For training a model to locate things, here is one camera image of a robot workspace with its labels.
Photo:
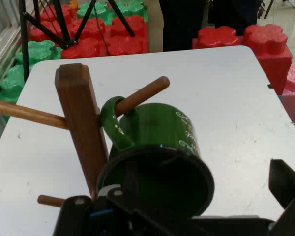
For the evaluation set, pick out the aluminium window rail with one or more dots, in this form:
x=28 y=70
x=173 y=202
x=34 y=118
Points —
x=2 y=51

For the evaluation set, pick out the black tripod stand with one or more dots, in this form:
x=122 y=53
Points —
x=23 y=37

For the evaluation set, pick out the green enamel mug white lettering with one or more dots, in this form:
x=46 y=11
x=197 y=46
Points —
x=157 y=127

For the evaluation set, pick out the person legs black trousers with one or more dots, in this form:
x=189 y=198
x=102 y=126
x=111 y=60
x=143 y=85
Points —
x=182 y=24

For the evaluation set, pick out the brown wooden mug tree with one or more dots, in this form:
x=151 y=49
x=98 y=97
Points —
x=76 y=110

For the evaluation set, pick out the green foam block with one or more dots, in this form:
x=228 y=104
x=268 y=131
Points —
x=127 y=8
x=37 y=50

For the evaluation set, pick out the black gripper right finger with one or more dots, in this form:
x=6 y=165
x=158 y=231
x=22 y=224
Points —
x=292 y=191

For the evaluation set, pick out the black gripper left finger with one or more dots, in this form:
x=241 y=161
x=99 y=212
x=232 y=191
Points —
x=73 y=216

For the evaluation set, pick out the large red foam block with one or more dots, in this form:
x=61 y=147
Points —
x=123 y=44

